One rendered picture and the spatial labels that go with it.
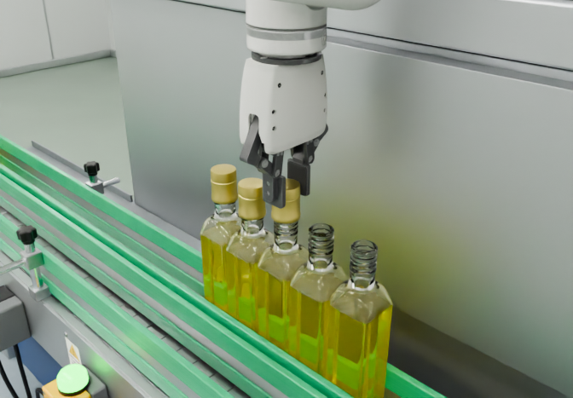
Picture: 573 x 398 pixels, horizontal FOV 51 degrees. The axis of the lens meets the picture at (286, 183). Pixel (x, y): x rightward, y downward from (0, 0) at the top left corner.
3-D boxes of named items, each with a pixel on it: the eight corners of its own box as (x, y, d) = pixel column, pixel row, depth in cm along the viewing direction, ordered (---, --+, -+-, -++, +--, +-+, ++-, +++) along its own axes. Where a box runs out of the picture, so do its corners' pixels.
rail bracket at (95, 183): (128, 216, 126) (120, 158, 120) (99, 227, 121) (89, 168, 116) (118, 210, 128) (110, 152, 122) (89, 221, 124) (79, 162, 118)
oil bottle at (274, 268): (314, 376, 83) (317, 245, 74) (286, 398, 79) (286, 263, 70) (285, 357, 87) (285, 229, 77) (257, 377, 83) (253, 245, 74)
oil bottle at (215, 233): (257, 337, 90) (254, 214, 81) (229, 356, 87) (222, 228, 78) (233, 321, 94) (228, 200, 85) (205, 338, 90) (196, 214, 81)
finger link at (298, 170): (304, 131, 72) (303, 181, 75) (286, 138, 70) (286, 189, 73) (325, 138, 70) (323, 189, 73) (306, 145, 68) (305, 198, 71)
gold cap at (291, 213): (306, 216, 72) (307, 183, 70) (286, 227, 70) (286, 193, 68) (285, 206, 74) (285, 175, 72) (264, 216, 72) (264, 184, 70)
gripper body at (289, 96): (292, 31, 69) (292, 124, 73) (226, 45, 62) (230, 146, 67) (344, 41, 64) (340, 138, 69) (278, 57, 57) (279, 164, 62)
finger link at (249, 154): (271, 89, 64) (290, 124, 68) (227, 141, 62) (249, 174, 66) (279, 91, 64) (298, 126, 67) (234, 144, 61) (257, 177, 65)
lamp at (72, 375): (95, 385, 89) (92, 370, 88) (67, 401, 86) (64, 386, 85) (80, 370, 92) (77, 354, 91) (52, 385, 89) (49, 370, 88)
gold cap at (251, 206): (236, 208, 77) (235, 178, 76) (263, 205, 78) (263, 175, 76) (240, 222, 74) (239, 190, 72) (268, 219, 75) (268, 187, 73)
